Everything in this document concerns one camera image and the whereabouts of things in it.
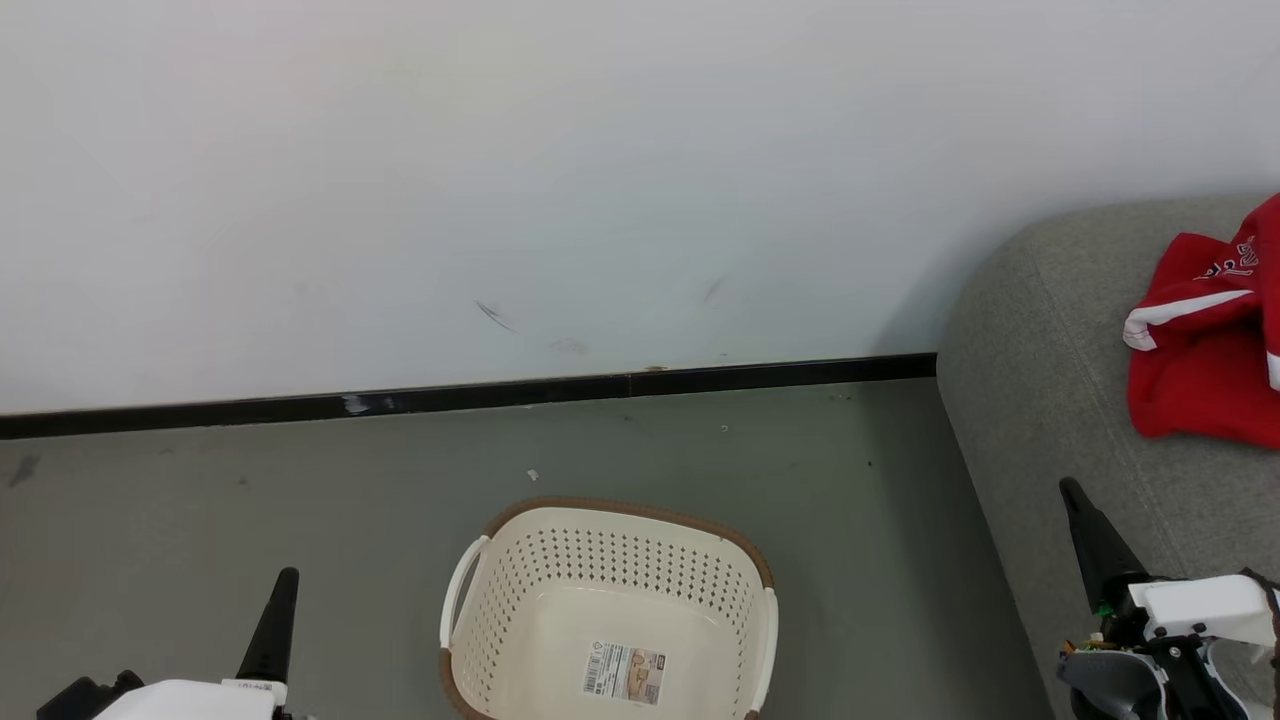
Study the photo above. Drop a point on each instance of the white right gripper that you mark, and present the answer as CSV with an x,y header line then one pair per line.
x,y
1210,610

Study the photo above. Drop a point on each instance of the red and white jersey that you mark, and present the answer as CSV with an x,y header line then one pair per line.
x,y
1210,380

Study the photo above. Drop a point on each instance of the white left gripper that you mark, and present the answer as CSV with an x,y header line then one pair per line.
x,y
190,702

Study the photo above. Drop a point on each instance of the product label sticker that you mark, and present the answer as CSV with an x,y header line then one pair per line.
x,y
625,672

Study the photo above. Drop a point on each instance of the grey fabric sofa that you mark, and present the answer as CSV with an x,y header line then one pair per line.
x,y
1050,400

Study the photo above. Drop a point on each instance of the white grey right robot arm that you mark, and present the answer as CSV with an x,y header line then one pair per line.
x,y
1110,685

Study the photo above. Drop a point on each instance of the black wall baseboard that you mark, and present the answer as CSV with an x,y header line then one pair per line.
x,y
500,392

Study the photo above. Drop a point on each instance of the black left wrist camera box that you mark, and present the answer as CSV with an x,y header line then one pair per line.
x,y
80,702

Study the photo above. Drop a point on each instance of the cream perforated laundry basket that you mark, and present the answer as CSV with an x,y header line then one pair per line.
x,y
540,620

